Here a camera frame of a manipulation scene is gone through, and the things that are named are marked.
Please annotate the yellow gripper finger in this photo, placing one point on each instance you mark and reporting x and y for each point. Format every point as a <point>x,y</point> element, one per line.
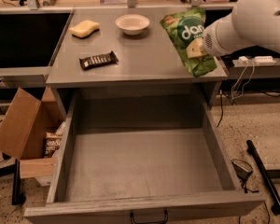
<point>195,49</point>

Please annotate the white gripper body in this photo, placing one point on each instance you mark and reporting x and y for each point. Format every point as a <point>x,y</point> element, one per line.
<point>210,43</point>

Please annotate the green rice chip bag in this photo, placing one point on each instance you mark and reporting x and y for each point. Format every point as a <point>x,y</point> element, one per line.
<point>182,28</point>

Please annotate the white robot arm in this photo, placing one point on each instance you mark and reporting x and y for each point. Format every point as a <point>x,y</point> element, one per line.
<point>251,23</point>

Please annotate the grey counter cabinet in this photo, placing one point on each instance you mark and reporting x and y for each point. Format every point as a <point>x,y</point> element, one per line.
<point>146,58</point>

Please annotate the grey open top drawer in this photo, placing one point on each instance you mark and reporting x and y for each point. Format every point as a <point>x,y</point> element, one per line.
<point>141,154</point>

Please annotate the snack bag in box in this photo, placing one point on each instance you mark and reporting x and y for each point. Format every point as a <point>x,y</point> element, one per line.
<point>52,144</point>

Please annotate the white power strip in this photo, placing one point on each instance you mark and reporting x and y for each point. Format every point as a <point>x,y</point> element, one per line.
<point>258,61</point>

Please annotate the white bowl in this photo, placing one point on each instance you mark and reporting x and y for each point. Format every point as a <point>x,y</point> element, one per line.
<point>132,24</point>

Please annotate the black candy bar wrapper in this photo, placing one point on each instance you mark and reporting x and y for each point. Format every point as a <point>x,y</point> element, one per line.
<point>98,60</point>

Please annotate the yellow sponge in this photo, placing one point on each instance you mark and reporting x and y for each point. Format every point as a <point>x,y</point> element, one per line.
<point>84,28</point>

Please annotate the black floor bar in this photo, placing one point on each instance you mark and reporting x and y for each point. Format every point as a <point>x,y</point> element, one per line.
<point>268,175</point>

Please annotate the brown cardboard box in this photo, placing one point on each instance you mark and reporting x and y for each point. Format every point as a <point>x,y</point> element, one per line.
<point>23,131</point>

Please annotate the black stand leg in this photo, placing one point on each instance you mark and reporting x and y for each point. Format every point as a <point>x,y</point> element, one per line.
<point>18,196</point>

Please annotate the small grey floor bracket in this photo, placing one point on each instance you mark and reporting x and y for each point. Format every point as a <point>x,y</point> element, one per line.
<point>241,171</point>

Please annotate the black drawer handle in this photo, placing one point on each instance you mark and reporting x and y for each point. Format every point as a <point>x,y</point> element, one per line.
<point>149,218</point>

